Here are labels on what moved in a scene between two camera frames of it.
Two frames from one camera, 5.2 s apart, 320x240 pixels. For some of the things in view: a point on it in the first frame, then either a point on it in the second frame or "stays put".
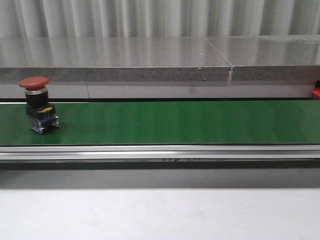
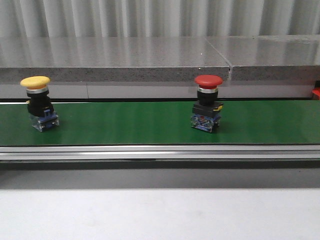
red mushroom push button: (42, 115) to (206, 111)
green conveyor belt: (273, 122) stays put
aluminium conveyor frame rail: (160, 157) stays put
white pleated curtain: (157, 18) stays put
